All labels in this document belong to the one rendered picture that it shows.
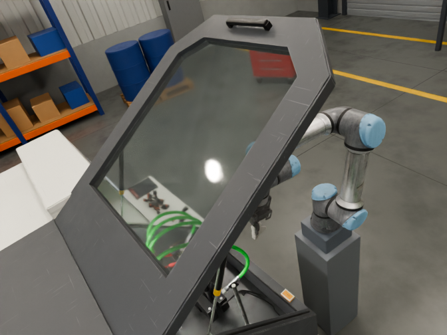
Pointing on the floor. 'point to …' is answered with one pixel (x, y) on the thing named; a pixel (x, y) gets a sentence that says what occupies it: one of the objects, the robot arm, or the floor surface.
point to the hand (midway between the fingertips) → (248, 230)
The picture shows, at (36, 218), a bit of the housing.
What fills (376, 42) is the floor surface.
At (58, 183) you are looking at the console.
